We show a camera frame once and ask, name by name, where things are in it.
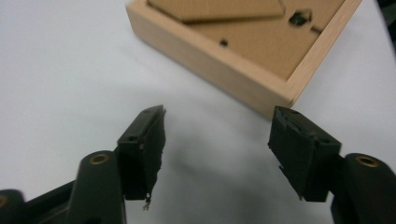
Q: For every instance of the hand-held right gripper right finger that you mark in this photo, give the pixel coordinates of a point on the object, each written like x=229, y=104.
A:
x=299, y=152

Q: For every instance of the white table mat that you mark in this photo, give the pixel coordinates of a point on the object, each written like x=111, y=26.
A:
x=62, y=68

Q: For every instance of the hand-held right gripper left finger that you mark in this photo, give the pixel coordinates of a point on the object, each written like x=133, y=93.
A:
x=141, y=155

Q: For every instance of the small wooden block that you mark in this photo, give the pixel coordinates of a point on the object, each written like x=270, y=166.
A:
x=249, y=56

